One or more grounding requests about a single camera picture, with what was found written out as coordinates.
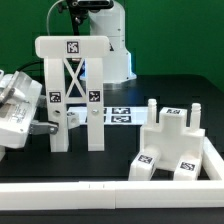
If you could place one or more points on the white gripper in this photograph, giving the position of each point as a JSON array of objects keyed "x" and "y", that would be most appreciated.
[{"x": 19, "y": 98}]

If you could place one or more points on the white chair back frame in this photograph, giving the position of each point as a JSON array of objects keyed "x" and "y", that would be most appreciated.
[{"x": 63, "y": 88}]

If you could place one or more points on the white chair seat block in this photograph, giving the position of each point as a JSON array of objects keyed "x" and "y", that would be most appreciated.
[{"x": 168, "y": 133}]

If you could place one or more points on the white fence piece left edge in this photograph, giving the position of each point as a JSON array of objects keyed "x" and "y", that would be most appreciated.
[{"x": 2, "y": 152}]

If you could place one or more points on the flat white tagged plate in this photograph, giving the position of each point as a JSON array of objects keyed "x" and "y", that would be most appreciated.
[{"x": 115, "y": 115}]

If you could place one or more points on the white front fence bar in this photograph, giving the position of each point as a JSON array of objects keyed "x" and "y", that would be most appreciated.
[{"x": 111, "y": 195}]

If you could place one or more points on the white fence bar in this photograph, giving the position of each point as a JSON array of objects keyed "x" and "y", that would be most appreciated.
[
  {"x": 212, "y": 162},
  {"x": 111, "y": 195}
]

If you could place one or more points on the white right fence bar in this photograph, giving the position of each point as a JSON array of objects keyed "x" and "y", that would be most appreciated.
[{"x": 212, "y": 162}]

